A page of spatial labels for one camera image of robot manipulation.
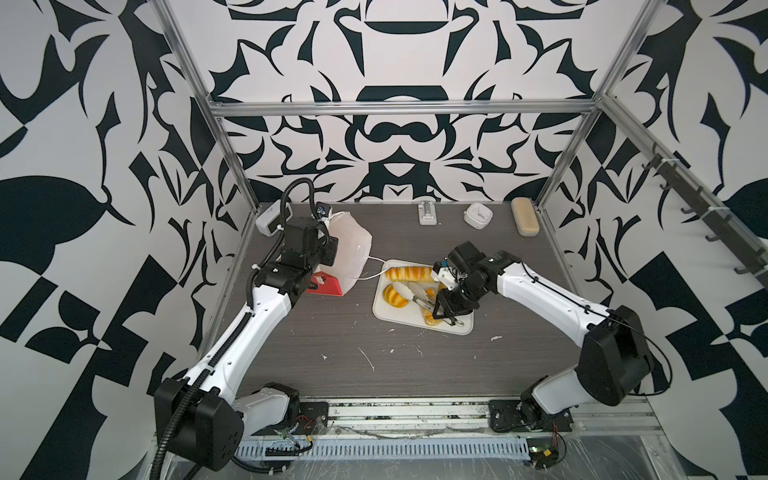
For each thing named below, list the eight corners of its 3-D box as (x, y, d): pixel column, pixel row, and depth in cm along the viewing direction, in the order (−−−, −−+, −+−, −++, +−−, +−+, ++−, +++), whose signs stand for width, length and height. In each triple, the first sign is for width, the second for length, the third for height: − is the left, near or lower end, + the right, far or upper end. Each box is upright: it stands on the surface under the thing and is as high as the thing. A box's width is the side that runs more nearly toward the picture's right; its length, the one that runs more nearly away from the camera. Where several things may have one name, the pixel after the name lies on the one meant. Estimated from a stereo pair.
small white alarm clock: (465, 229, 113) (467, 225, 111) (461, 206, 120) (462, 202, 118) (494, 229, 113) (496, 225, 111) (488, 206, 120) (489, 202, 118)
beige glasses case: (519, 236, 112) (522, 231, 110) (506, 201, 123) (509, 196, 121) (542, 236, 112) (545, 231, 110) (527, 201, 123) (530, 196, 121)
